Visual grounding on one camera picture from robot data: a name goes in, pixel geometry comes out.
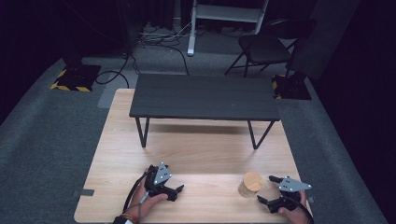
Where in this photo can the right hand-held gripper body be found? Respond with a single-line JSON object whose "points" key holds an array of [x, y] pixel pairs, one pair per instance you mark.
{"points": [[292, 185]]}

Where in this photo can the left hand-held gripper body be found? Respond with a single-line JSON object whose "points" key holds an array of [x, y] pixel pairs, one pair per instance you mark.
{"points": [[162, 175]]}

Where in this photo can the person's right hand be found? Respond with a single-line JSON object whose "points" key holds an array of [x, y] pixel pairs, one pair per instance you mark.
{"points": [[297, 214]]}

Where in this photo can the person's left hand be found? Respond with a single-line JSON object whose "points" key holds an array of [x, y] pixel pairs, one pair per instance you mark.
{"points": [[146, 203]]}

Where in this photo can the orange wristband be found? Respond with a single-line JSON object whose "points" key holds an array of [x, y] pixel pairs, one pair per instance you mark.
{"points": [[130, 217]]}

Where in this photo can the dark sleeve cuff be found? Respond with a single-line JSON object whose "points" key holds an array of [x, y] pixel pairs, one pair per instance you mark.
{"points": [[120, 221]]}

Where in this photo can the grey tape strip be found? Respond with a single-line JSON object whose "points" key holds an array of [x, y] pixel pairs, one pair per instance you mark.
{"points": [[84, 192]]}

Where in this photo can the black low shelf table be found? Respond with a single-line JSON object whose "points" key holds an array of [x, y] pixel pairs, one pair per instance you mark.
{"points": [[202, 96]]}

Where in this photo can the black base with hazard tape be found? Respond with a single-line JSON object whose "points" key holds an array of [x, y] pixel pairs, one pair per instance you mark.
{"points": [[77, 77], [291, 87]]}

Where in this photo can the black folding chair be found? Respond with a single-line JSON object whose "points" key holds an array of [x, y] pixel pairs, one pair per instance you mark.
{"points": [[264, 46]]}

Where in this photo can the white metal stand frame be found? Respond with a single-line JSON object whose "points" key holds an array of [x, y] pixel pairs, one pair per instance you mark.
{"points": [[224, 14]]}

